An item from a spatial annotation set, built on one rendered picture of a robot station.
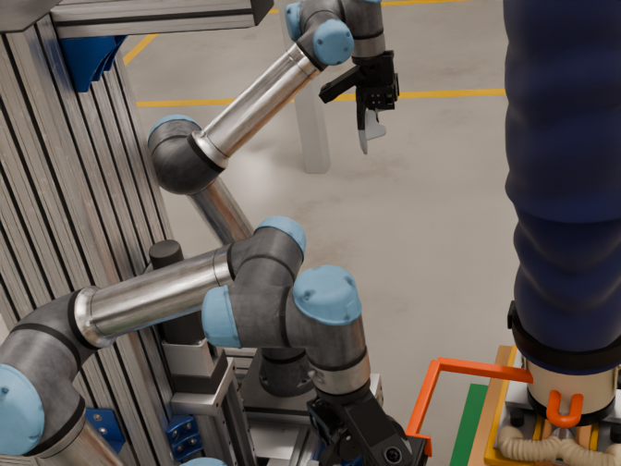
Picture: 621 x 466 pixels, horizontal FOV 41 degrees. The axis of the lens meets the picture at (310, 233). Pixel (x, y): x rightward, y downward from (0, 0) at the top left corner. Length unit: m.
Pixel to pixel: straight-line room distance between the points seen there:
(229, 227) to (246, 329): 0.85
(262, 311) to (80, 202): 0.47
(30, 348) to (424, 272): 2.93
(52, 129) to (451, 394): 2.35
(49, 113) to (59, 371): 0.38
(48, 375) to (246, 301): 0.35
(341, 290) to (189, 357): 0.70
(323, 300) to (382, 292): 2.94
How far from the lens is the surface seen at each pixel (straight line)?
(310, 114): 4.73
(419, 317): 3.72
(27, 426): 1.21
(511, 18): 1.30
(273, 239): 1.10
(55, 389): 1.23
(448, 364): 1.72
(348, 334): 0.98
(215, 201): 1.80
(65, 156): 1.33
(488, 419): 1.96
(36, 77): 1.28
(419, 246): 4.16
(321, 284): 0.97
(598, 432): 1.77
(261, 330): 1.00
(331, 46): 1.55
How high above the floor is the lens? 2.36
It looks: 33 degrees down
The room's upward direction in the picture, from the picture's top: 10 degrees counter-clockwise
